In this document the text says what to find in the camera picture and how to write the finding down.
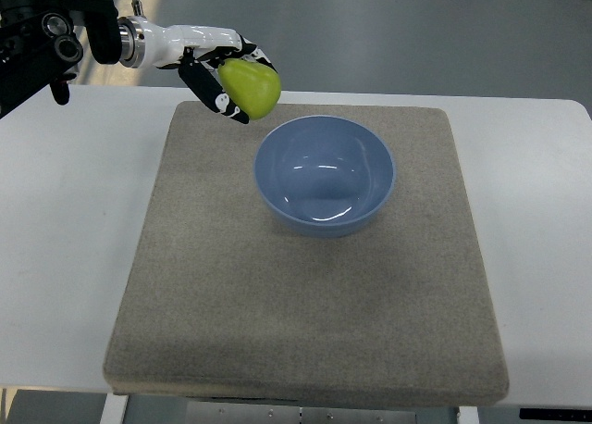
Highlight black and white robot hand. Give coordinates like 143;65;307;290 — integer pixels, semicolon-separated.
119;17;276;124

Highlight green pear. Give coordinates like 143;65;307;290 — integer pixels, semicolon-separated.
217;58;281;119

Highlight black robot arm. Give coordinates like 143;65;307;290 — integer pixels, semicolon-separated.
1;0;122;117

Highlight blue bowl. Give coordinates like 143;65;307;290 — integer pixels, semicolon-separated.
253;115;397;238

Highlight grey felt mat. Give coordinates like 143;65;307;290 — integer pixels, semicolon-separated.
103;102;509;408

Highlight black bar under table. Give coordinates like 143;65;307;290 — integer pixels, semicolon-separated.
519;408;592;422

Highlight metal bracket under table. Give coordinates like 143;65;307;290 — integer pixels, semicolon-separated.
185;402;417;424

